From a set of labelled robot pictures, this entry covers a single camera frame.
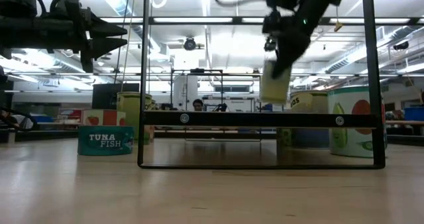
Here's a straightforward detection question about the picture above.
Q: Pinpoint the black overhead camera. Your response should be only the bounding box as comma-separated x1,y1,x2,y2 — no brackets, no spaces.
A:
183,37,197,52

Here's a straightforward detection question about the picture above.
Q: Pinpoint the blue bin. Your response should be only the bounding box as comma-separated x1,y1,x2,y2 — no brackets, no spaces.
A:
403,107,424,122

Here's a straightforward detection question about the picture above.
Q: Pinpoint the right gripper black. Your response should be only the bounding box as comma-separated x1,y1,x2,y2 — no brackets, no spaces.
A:
262,8,314,80

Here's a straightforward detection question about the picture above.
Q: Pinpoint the green tall can silver lid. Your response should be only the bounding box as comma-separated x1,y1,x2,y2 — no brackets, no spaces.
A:
115,91,154,142

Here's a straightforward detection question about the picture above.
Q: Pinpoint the black aluminium rig frame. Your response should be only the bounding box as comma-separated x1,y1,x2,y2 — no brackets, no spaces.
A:
99,16,424,26

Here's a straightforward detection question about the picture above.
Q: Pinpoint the red box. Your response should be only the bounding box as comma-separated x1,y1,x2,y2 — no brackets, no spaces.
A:
59,109,82,121

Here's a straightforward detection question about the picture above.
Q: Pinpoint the cream green peas can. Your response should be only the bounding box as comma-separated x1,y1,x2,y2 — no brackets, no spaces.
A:
290,90,329,114

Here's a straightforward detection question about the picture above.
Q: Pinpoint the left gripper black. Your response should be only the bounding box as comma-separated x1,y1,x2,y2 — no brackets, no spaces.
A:
49,0,129,74

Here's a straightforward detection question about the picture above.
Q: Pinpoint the small tomato print can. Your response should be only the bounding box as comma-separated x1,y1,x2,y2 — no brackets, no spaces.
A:
81,109,127,127

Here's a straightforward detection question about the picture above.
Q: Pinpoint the white cabinet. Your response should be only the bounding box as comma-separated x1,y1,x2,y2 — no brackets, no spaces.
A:
172,74,199,111

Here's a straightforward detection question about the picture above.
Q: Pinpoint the black monitor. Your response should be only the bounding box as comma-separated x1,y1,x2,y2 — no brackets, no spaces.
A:
91,83,140,111

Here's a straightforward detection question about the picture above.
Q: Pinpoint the wooden shelf with black frame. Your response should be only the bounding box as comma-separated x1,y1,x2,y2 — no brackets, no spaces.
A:
136,0,387,170

